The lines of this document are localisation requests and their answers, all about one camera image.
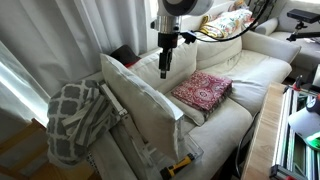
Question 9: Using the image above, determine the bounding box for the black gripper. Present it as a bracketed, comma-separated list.
[157, 32, 180, 80]

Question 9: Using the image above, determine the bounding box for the large beige pillow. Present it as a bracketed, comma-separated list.
[99, 53, 185, 163]

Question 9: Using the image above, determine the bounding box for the red patterned throw blanket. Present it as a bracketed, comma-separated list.
[170, 69, 234, 113]

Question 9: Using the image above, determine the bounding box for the floral patterned blanket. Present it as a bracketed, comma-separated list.
[199, 7, 254, 40]

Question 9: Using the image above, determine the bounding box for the grey white patterned blanket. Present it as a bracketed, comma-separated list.
[45, 78, 122, 167]

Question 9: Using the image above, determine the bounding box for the black hat red band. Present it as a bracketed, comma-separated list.
[109, 43, 143, 68]

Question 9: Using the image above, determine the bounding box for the flat beige cushion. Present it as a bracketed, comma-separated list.
[164, 89, 235, 128]

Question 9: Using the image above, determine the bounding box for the clear plastic box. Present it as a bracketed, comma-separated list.
[132, 132, 205, 180]

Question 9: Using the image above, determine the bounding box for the beige fabric sofa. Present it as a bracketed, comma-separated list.
[89, 16, 303, 180]

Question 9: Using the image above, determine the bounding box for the yellow black hand tool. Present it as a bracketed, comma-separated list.
[159, 153, 196, 180]

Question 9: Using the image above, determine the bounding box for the white curtain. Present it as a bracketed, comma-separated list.
[0, 0, 158, 128]

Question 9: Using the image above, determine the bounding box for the light wooden table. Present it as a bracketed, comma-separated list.
[240, 81, 288, 180]

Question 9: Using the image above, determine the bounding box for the grey armchair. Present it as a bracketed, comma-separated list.
[254, 0, 320, 73]

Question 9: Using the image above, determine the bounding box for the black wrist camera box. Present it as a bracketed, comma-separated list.
[180, 30, 198, 45]

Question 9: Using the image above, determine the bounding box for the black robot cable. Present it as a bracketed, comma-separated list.
[186, 0, 272, 44]

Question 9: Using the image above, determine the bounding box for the black floor cable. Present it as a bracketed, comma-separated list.
[234, 111, 262, 178]

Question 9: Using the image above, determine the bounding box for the black camera on stand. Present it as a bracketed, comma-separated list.
[285, 8, 320, 43]

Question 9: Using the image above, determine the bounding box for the aluminium rail frame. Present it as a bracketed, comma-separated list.
[269, 87, 320, 180]

